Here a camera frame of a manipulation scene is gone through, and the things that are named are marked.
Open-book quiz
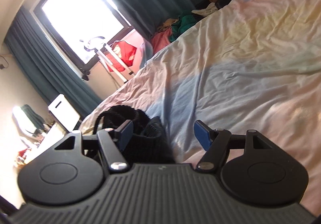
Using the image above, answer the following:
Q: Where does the white garment steamer stand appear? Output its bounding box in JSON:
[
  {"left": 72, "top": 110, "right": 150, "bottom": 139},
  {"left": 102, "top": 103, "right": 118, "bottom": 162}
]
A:
[{"left": 79, "top": 37, "right": 135, "bottom": 87}]

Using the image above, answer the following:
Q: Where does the teal garment on desk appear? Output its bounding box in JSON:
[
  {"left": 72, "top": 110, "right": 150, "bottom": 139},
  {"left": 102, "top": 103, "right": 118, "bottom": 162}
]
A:
[{"left": 21, "top": 104, "right": 46, "bottom": 131}]

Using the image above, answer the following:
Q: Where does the dark window frame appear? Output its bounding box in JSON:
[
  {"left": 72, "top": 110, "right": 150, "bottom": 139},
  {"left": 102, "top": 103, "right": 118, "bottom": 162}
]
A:
[{"left": 34, "top": 0, "right": 133, "bottom": 80}]

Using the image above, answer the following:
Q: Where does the teal left curtain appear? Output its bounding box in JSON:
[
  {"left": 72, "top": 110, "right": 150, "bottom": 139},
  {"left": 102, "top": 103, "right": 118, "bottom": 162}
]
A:
[{"left": 4, "top": 7, "right": 102, "bottom": 119}]

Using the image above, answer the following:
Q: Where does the white chair with dark frame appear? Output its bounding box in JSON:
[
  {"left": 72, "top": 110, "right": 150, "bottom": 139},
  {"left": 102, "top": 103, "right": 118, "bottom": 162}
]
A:
[{"left": 48, "top": 94, "right": 80, "bottom": 132}]

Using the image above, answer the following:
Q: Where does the red bag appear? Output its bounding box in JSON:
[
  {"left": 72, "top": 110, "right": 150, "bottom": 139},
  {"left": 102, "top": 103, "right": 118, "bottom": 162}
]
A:
[{"left": 105, "top": 40, "right": 137, "bottom": 72}]

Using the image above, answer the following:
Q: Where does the white desk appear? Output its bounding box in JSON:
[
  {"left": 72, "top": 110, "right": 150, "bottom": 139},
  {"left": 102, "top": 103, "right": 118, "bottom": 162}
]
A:
[{"left": 15, "top": 123, "right": 66, "bottom": 170}]

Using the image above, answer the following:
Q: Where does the pile of colourful clothes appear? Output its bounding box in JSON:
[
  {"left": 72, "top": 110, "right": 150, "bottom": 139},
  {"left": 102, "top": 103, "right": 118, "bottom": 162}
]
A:
[{"left": 150, "top": 3, "right": 219, "bottom": 55}]

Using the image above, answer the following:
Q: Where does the pastel bed sheet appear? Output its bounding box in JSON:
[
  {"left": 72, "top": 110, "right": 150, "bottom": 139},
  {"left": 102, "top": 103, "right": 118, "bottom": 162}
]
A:
[{"left": 80, "top": 0, "right": 320, "bottom": 215}]

